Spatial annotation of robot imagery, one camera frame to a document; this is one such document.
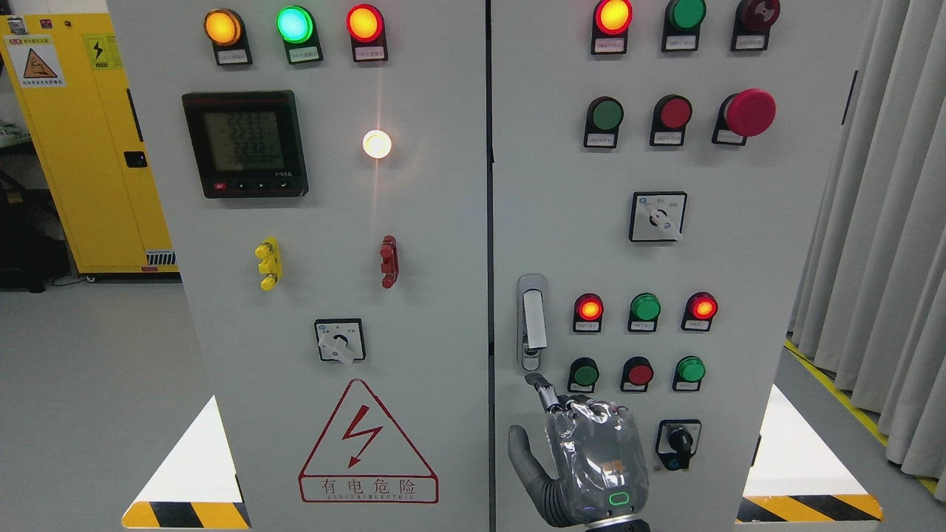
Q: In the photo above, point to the red lit indicator left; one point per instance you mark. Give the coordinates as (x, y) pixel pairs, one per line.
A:
(588, 311)

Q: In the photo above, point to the red push button upper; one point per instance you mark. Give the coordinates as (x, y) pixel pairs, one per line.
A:
(671, 115)

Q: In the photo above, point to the red push button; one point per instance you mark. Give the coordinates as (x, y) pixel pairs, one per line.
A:
(636, 375)
(671, 115)

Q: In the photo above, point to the red indicator light top left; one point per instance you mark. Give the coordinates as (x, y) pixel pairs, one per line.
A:
(366, 27)

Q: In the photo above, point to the red lit indicator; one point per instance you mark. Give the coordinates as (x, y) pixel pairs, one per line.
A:
(699, 312)
(588, 311)

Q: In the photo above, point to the orange indicator light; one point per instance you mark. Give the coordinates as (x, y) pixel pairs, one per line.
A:
(226, 31)

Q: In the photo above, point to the cabinet door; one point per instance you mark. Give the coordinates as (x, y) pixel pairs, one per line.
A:
(658, 171)
(426, 338)

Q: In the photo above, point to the upper right rotary switch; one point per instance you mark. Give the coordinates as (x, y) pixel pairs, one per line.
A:
(657, 216)

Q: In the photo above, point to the red lit indicator right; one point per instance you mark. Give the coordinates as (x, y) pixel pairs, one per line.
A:
(699, 312)

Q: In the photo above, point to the green indicator light top left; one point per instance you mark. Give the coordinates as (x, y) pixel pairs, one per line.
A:
(299, 34)

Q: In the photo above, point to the red terminal connector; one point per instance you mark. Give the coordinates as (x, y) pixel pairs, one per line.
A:
(389, 261)

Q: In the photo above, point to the red emergency stop button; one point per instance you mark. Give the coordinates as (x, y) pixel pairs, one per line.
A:
(743, 115)

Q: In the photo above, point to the grey curtain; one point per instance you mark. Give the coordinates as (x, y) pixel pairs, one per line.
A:
(871, 307)

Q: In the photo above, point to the left door rotary switch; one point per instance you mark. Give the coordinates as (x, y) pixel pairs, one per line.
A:
(340, 339)

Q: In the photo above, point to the dark red buzzer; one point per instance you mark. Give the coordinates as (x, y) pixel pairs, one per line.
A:
(753, 20)

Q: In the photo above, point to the right cabinet door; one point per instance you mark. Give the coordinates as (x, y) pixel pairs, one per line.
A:
(658, 171)

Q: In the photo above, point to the red push button lower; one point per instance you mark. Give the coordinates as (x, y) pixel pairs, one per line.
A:
(636, 375)

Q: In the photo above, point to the silver door handle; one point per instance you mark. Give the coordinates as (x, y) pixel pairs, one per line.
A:
(531, 325)

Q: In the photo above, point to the digital power meter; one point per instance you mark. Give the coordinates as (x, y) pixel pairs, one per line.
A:
(247, 144)

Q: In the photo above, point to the green push button upper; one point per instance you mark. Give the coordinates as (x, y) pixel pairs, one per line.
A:
(604, 115)

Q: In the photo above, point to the green indicator middle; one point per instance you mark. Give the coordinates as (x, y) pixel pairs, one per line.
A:
(644, 312)

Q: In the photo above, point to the white indicator light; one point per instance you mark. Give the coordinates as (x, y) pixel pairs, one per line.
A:
(377, 144)

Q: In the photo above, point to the electric danger warning sticker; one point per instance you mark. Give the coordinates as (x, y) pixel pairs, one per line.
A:
(363, 456)

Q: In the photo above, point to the red indicator light right door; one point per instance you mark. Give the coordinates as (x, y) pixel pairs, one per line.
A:
(610, 25)

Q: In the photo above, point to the green indicator light right door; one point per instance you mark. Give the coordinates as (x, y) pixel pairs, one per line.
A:
(682, 25)

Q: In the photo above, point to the left cabinet door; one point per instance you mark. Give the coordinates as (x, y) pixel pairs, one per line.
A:
(426, 338)

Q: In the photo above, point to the yellow safety cabinet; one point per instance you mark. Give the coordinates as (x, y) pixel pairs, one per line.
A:
(69, 77)

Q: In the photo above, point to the black key selector switch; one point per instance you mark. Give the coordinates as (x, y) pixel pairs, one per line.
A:
(677, 442)

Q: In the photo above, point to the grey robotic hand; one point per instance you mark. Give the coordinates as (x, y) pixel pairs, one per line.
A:
(602, 473)

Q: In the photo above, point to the yellow terminal connector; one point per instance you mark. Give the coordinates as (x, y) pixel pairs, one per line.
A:
(269, 263)

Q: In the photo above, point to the green push button lower left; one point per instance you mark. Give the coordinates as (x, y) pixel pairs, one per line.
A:
(583, 375)

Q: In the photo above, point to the green push button lower right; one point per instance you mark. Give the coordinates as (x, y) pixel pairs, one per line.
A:
(689, 373)

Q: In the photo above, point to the green push button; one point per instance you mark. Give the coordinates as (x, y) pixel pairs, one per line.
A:
(604, 115)
(689, 373)
(583, 375)

